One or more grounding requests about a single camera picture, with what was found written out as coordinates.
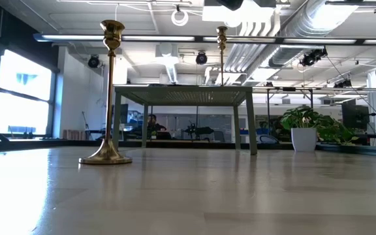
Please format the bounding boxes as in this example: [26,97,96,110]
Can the long ceiling light bar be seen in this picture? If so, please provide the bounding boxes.
[33,32,376,46]

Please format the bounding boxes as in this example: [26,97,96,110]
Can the green leafy plant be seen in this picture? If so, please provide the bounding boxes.
[279,106,360,146]

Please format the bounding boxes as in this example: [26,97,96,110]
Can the white cable coil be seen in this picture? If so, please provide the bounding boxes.
[170,8,189,27]

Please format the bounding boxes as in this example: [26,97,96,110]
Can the black computer monitor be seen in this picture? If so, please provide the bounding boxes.
[341,103,370,131]

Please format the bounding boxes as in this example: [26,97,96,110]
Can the white ceiling air unit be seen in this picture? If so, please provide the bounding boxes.
[155,42,180,84]

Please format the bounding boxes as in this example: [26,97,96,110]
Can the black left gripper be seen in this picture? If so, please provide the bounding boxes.
[216,0,245,11]

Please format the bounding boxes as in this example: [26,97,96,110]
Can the silver ventilation duct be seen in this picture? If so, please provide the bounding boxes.
[268,0,360,68]

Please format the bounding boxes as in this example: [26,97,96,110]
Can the black ceiling camera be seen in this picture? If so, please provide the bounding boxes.
[298,47,328,67]
[87,54,101,69]
[333,79,353,89]
[195,51,208,65]

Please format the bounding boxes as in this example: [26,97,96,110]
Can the green perforated metal shelf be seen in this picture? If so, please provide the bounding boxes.
[112,85,259,156]

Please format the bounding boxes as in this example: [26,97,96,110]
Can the black metal stand frame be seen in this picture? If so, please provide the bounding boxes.
[266,86,315,120]

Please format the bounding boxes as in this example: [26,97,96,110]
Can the white ceiling pipes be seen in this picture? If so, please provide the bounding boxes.
[223,19,283,74]

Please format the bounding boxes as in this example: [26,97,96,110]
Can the brown wooden blocks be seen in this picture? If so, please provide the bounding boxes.
[62,129,87,141]

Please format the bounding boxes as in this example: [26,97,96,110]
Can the tall gold brass candlestick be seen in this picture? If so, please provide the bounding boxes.
[78,20,133,165]
[216,25,228,87]

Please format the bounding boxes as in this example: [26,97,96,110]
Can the black chair back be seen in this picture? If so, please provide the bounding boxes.
[256,133,280,144]

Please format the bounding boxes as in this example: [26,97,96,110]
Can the person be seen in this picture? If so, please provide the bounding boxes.
[146,114,168,132]

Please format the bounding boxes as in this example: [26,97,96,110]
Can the white ceiling light panel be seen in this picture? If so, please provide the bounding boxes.
[202,5,275,24]

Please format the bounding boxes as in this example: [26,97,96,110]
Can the white plant pot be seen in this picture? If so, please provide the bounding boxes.
[290,127,318,153]

